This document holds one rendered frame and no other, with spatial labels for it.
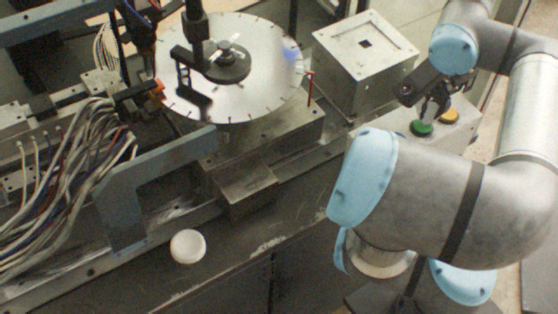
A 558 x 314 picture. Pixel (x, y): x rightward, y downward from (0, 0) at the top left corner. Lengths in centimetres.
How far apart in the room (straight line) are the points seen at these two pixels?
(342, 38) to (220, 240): 55
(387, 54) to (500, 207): 85
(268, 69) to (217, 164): 23
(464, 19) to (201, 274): 68
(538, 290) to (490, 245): 159
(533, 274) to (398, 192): 165
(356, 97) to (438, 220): 81
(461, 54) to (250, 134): 53
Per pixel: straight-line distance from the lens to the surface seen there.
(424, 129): 131
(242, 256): 128
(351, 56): 144
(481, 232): 65
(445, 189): 65
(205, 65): 123
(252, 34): 139
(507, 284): 224
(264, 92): 127
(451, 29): 99
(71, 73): 153
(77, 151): 126
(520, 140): 78
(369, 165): 65
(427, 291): 108
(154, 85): 125
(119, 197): 116
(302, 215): 133
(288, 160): 139
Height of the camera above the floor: 187
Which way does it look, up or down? 53 degrees down
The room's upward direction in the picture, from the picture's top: 4 degrees clockwise
